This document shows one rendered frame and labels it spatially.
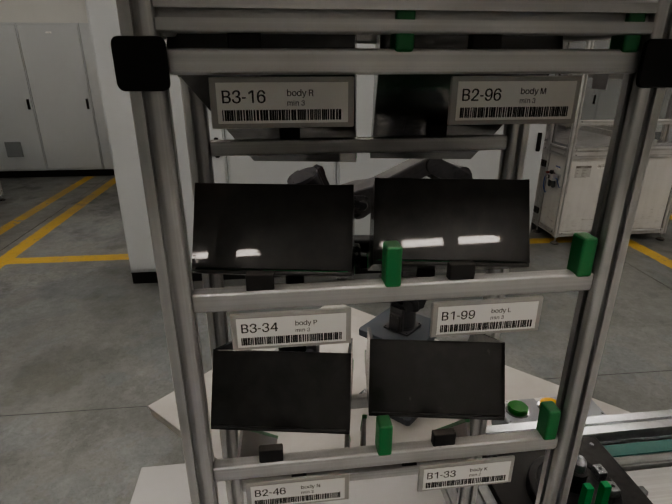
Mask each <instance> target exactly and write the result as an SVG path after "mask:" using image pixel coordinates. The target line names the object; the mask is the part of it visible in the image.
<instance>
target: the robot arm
mask: <svg viewBox="0 0 672 504"><path fill-rule="evenodd" d="M425 176H427V177H429V178H431V179H473V178H472V173H471V170H470V169H469V168H467V167H464V166H460V165H456V164H452V163H449V162H446V161H444V160H442V159H407V160H406V161H404V162H402V163H400V164H398V165H396V166H394V167H392V168H390V169H388V170H386V171H384V172H382V173H380V174H378V175H376V176H374V177H371V178H368V179H361V180H354V181H350V182H347V183H343V184H341V185H354V203H355V219H362V218H364V217H366V216H367V215H368V214H370V213H371V198H372V192H373V186H374V180H375V178H423V177H425ZM287 183H288V184H321V185H330V184H329V182H328V180H327V178H326V175H325V171H324V169H323V166H320V165H318V164H316V165H314V166H313V167H308V168H304V169H302V170H300V171H299V170H297V171H296V172H294V173H293V174H291V175H290V176H289V178H288V180H287ZM369 237H370V235H355V236H354V258H355V273H358V272H360V269H368V268H367V254H368V251H369ZM416 274H417V272H407V271H401V277H413V276H416ZM425 303H426V300H412V301H395V302H391V305H390V314H389V322H387V323H386V324H384V326H383V327H384V328H386V329H388V330H391V331H393V332H396V333H398V334H401V335H404V336H409V335H410V334H412V333H413V332H414V331H415V330H417V329H418V328H419V327H420V326H421V323H419V322H416V312H418V311H419V310H420V309H422V308H424V305H425Z"/></svg>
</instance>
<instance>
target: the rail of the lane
mask: <svg viewBox="0 0 672 504"><path fill-rule="evenodd" d="M536 425H537V422H526V423H515V424H504V425H493V426H487V427H486V433H485V435H486V434H496V433H507V432H518V431H529V430H536ZM590 436H595V437H596V438H597V439H598V440H599V441H600V443H601V444H602V445H603V446H604V445H614V444H625V443H635V442H645V441H655V440H665V439H672V409H669V410H658V411H647V412H636V413H625V414H614V415H603V416H592V417H587V420H586V424H585V428H584V432H583V436H582V437H590Z"/></svg>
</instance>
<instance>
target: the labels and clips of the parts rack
mask: <svg viewBox="0 0 672 504"><path fill-rule="evenodd" d="M176 35H177V33H163V38H162V37H159V36H114V37H113V38H112V39H111V50H112V56H113V62H114V69H115V75H116V81H117V85H118V88H120V89H121V90H122V91H165V90H168V89H169V88H170V84H171V83H170V74H169V66H168V58H167V49H166V43H165V40H167V37H175V36H176ZM641 38H642V35H616V36H563V42H576V41H592V40H608V39H611V42H610V47H609V49H620V50H621V51H622V52H637V51H638V50H639V47H640V43H641ZM227 42H228V48H262V37H261V33H227ZM501 43H502V35H498V34H469V35H468V46H467V49H501ZM390 49H395V51H396V52H412V51H413V49H414V34H412V33H399V34H391V43H390ZM582 78H583V76H452V77H451V83H450V95H449V107H448V119H447V124H448V125H493V124H556V123H574V122H575V117H576V112H577V106H578V100H579V95H580V89H581V84H582ZM208 85H209V96H210V107H211V118H212V128H213V129H241V128H279V131H280V140H289V139H300V128H304V127H353V126H354V77H353V76H345V77H208ZM636 85H637V87H640V88H672V39H649V40H647V41H646V42H645V43H644V45H643V49H642V53H641V58H640V63H639V67H638V72H637V77H636ZM597 243H598V238H597V237H595V236H593V235H591V234H589V233H587V232H576V233H574V234H573V239H572V244H571V249H570V254H569V259H568V265H567V269H569V270H570V271H572V272H573V273H574V274H575V275H576V276H577V277H588V276H590V275H591V272H592V267H593V262H594V257H595V253H596V248H597ZM402 253H403V248H402V246H401V245H400V243H399V242H398V241H396V240H393V241H384V242H383V252H382V280H383V282H384V284H385V286H386V287H399V286H400V285H401V271H402ZM475 267H476V264H475V263H474V262H473V261H472V260H468V261H449V262H448V263H447V272H446V277H447V278H448V279H449V280H463V279H474V275H475ZM245 278H246V290H247V291H259V290H274V271H273V270H265V271H247V272H246V275H245ZM542 303H543V296H542V295H541V296H524V297H507V298H490V299H473V300H456V301H439V302H432V312H431V325H430V337H445V336H460V335H475V334H490V333H504V332H519V331H534V330H538V326H539V320H540V314H541V309H542ZM230 323H231V334H232V345H233V351H239V350H254V349H268V348H283V347H298V346H313V345H327V344H342V343H351V307H337V308H321V309H304V310H287V311H270V312H253V313H236V314H230ZM560 416H561V410H560V409H559V408H558V407H557V406H556V404H555V403H554V402H553V401H543V402H541V405H540V410H539V415H538V420H537V425H536V430H538V432H539V433H540V435H541V436H542V438H543V439H544V440H553V439H555V438H556V435H557V430H558V426H559V421H560ZM392 435H393V425H392V422H391V419H390V416H389V415H378V416H377V417H376V434H375V445H376V449H377V452H378V455H379V456H385V455H391V453H392ZM277 461H283V444H282V443H280V444H269V445H260V446H259V462H260V463H266V462H277ZM514 461H515V456H514V455H511V456H500V457H490V458H480V459H470V460H465V458H454V459H444V460H434V461H423V462H413V463H403V464H393V465H383V466H372V467H362V468H352V469H347V470H332V471H321V472H311V473H301V474H291V475H281V476H270V477H260V478H250V479H242V491H243V492H246V497H247V504H307V503H316V502H326V501H335V500H345V499H349V481H356V480H366V479H376V478H386V477H396V476H406V475H416V474H418V481H417V491H418V492H421V491H430V490H440V489H449V488H459V487H468V486H478V485H487V484H497V483H506V482H511V478H512V472H513V466H514Z"/></svg>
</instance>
